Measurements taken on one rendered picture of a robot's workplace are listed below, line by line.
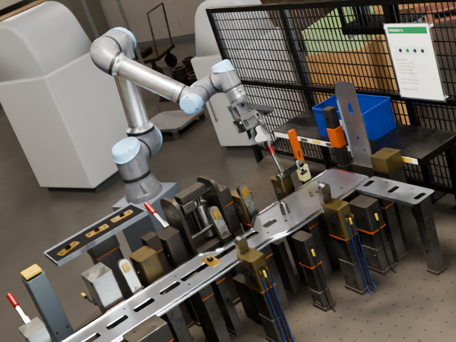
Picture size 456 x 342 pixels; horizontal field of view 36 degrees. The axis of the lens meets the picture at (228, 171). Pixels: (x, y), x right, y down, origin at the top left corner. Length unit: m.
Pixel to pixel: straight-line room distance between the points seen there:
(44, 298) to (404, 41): 1.59
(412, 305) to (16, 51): 4.51
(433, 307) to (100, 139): 4.37
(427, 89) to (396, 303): 0.82
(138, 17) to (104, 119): 5.65
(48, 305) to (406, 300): 1.21
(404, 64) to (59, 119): 3.87
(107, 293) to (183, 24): 9.10
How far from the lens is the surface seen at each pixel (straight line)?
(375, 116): 2.83
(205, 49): 5.87
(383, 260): 2.60
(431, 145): 2.69
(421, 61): 2.72
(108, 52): 2.65
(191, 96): 2.54
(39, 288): 2.51
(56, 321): 2.58
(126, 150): 2.76
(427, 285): 2.52
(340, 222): 2.39
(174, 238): 2.51
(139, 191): 2.81
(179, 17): 11.29
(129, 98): 2.82
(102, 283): 2.38
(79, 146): 6.17
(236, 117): 2.62
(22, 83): 6.27
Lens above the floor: 2.14
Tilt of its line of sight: 22 degrees down
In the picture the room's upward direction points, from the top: 20 degrees counter-clockwise
